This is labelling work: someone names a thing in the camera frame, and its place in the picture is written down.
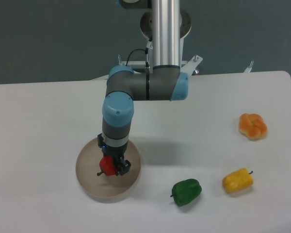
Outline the red toy bell pepper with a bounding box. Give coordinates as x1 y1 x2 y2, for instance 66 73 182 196
97 155 117 176

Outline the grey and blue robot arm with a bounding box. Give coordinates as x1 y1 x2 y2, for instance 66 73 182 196
97 0 188 176

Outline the orange knotted bread roll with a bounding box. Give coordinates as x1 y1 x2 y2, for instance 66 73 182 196
238 113 268 140

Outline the black cable with connector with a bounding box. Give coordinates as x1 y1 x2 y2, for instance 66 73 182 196
122 35 153 73

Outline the green toy bell pepper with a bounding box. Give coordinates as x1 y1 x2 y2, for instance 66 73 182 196
170 179 202 207

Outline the beige round plate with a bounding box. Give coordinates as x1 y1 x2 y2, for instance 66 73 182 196
76 138 141 203

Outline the yellow toy bell pepper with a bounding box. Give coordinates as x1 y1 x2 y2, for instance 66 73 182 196
222 168 254 194

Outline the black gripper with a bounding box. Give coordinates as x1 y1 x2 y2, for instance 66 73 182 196
97 134 131 176

